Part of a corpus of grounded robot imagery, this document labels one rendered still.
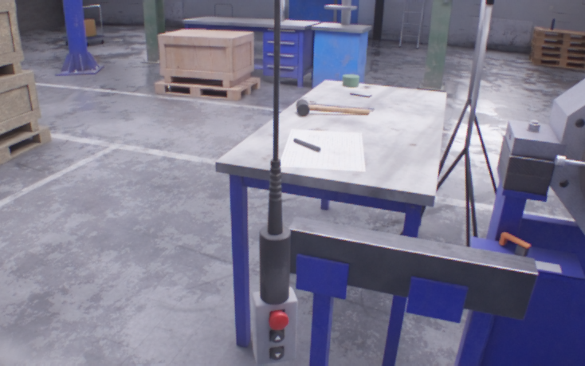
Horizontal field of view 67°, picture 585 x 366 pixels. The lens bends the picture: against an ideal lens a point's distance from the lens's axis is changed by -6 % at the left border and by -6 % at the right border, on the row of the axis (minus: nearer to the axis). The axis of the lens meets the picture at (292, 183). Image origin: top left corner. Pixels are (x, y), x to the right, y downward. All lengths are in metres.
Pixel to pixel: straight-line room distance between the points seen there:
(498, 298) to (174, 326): 1.50
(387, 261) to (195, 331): 1.24
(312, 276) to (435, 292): 0.32
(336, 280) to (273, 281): 0.58
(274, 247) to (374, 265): 0.59
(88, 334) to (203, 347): 0.54
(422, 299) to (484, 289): 0.15
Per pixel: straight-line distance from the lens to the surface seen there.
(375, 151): 1.79
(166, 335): 2.22
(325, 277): 1.25
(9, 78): 4.61
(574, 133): 1.36
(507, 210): 1.41
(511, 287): 1.22
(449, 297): 1.22
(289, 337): 0.77
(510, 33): 12.78
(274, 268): 0.67
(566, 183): 1.43
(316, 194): 1.60
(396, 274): 1.21
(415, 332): 2.27
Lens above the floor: 1.48
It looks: 24 degrees down
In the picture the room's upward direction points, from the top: 1 degrees clockwise
